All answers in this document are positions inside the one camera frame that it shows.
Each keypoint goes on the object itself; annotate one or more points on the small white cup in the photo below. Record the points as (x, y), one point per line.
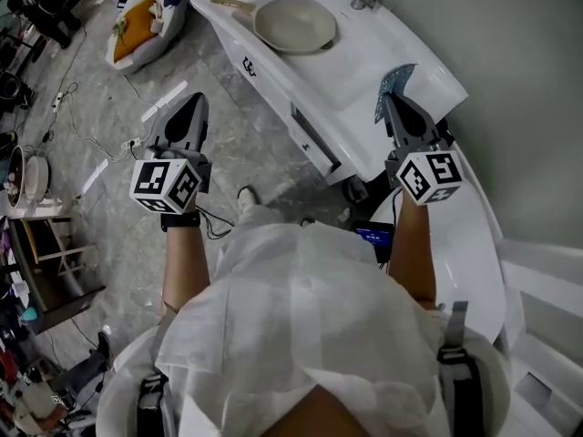
(157, 24)

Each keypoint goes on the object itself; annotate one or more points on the person's right forearm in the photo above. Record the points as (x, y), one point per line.
(412, 253)

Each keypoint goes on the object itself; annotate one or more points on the wooden side table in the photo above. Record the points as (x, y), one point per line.
(54, 289)

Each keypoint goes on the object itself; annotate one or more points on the person's white shoe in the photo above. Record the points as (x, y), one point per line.
(248, 197)

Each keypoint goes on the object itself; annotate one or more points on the dark bowl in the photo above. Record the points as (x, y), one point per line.
(16, 175)

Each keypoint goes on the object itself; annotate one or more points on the white bowl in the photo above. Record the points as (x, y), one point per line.
(36, 178)

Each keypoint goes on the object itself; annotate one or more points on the dried plant sprig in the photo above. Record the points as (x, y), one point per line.
(122, 26)

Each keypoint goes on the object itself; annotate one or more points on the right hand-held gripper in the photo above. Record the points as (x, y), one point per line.
(430, 175)

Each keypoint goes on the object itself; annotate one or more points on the blue scrubbing sponge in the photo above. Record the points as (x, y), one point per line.
(395, 79)

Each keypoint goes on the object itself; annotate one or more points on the white shirt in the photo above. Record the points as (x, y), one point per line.
(296, 317)

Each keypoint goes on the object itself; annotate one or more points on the beige frying pan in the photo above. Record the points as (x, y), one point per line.
(296, 23)

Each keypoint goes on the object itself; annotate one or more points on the white ceramic basin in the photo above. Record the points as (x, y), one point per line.
(460, 253)

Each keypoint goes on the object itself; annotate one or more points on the white washbasin cabinet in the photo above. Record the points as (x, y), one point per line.
(364, 75)

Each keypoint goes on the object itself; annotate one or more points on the black phone with blue screen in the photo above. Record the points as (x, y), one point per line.
(374, 236)

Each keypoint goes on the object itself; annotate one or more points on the white power strip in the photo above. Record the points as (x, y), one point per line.
(57, 101)
(132, 144)

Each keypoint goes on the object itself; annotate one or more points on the white bag with orange contents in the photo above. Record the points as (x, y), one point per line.
(159, 39)

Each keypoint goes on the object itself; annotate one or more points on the person's left forearm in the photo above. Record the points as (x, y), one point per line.
(187, 262)

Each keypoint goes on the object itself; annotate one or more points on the light trousers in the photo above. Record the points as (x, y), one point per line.
(257, 216)

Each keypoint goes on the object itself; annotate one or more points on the orange cushion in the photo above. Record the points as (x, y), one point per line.
(134, 27)

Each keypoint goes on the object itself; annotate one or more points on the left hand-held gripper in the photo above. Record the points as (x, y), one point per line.
(164, 185)

